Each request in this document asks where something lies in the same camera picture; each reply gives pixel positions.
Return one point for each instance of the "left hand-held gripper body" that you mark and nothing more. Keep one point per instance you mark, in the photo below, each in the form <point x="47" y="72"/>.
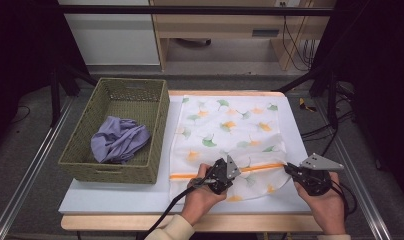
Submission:
<point x="220" y="178"/>

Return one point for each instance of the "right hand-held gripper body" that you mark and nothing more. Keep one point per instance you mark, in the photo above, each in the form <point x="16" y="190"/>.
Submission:
<point x="315" y="181"/>

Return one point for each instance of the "leaf print mesh laundry bag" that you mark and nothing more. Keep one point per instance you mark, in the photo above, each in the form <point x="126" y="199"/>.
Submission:
<point x="223" y="140"/>

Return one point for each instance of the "purple garment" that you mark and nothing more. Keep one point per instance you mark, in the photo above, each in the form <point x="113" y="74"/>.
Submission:
<point x="118" y="140"/>

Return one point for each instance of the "green woven basket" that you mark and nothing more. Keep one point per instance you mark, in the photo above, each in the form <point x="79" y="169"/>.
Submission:
<point x="130" y="105"/>

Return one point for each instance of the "person's right hand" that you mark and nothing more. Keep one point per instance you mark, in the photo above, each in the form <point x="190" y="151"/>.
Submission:
<point x="326" y="210"/>

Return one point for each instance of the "person's left hand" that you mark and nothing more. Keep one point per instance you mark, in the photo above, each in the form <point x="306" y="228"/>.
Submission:
<point x="200" y="201"/>

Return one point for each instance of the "wooden table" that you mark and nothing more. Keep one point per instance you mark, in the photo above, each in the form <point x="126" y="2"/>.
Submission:
<point x="256" y="222"/>

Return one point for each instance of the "yellow and black tool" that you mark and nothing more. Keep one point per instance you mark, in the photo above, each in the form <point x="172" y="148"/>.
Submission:
<point x="305" y="106"/>

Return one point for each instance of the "black metal stand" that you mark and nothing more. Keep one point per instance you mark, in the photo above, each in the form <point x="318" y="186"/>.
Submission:
<point x="332" y="100"/>
<point x="55" y="96"/>

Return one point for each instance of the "white board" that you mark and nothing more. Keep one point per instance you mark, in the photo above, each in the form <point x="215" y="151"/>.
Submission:
<point x="123" y="200"/>

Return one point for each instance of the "dark curtain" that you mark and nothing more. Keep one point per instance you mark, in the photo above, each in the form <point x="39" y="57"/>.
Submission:
<point x="383" y="83"/>
<point x="20" y="50"/>

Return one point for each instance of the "black chair base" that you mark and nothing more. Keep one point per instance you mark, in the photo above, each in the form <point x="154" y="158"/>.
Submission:
<point x="195" y="42"/>

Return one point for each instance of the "wooden desk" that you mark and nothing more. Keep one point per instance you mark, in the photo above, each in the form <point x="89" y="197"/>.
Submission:
<point x="216" y="23"/>

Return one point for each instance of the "black horizontal bar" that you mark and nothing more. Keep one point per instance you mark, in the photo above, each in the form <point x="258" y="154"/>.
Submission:
<point x="190" y="10"/>

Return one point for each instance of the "white cabinet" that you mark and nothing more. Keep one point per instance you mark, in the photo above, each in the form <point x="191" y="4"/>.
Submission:
<point x="113" y="40"/>

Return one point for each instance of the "aluminium rail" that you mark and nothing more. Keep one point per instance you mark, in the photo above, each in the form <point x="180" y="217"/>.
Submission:
<point x="30" y="166"/>
<point x="360" y="186"/>

